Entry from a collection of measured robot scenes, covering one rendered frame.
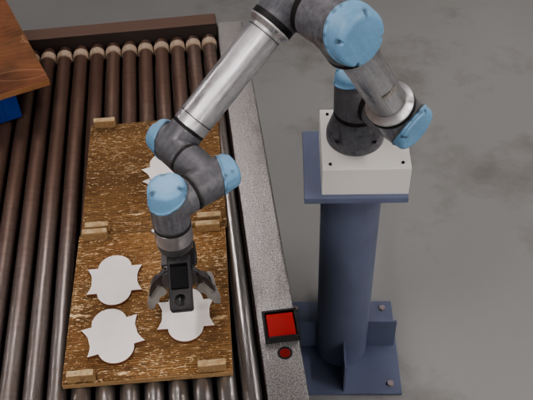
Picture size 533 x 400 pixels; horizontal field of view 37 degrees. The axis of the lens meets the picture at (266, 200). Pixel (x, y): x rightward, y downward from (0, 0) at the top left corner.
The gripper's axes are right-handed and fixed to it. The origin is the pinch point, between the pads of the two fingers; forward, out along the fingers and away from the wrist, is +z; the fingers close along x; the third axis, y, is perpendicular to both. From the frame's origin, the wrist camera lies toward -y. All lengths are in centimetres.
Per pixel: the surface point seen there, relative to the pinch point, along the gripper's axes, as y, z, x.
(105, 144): 59, 2, 21
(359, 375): 39, 95, -49
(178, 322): -2.3, 1.6, 1.6
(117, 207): 34.8, 2.4, 16.7
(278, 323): -3.4, 3.4, -19.7
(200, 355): -10.3, 2.6, -2.8
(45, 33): 112, 1, 43
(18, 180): 50, 4, 44
